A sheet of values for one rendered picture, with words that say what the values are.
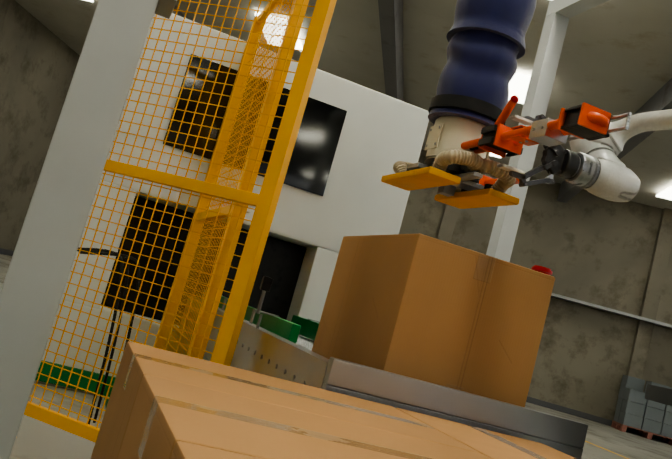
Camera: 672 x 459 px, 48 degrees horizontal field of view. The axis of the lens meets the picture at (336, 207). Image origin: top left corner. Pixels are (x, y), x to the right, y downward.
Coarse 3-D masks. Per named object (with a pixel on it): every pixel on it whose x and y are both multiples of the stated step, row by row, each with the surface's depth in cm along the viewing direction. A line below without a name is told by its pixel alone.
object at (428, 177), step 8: (424, 168) 206; (432, 168) 204; (384, 176) 233; (392, 176) 227; (400, 176) 221; (408, 176) 216; (416, 176) 212; (424, 176) 209; (432, 176) 206; (440, 176) 204; (448, 176) 205; (456, 176) 206; (392, 184) 234; (400, 184) 231; (408, 184) 227; (416, 184) 224; (424, 184) 220; (432, 184) 217; (440, 184) 214; (448, 184) 211
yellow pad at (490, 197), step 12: (456, 192) 228; (468, 192) 220; (480, 192) 214; (492, 192) 209; (456, 204) 237; (468, 204) 232; (480, 204) 226; (492, 204) 221; (504, 204) 216; (516, 204) 212
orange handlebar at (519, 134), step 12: (552, 120) 176; (600, 120) 163; (504, 132) 196; (516, 132) 190; (528, 132) 185; (564, 132) 177; (468, 144) 213; (516, 144) 197; (528, 144) 193; (492, 180) 252; (516, 180) 236
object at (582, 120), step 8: (584, 104) 164; (560, 112) 171; (568, 112) 170; (576, 112) 167; (584, 112) 164; (600, 112) 165; (608, 112) 166; (560, 120) 170; (568, 120) 169; (576, 120) 166; (584, 120) 163; (560, 128) 170; (568, 128) 168; (576, 128) 167; (584, 128) 165; (592, 128) 164; (600, 128) 165; (576, 136) 172; (584, 136) 170; (592, 136) 169
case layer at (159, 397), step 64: (128, 384) 127; (192, 384) 117; (256, 384) 139; (128, 448) 104; (192, 448) 74; (256, 448) 82; (320, 448) 93; (384, 448) 107; (448, 448) 125; (512, 448) 152
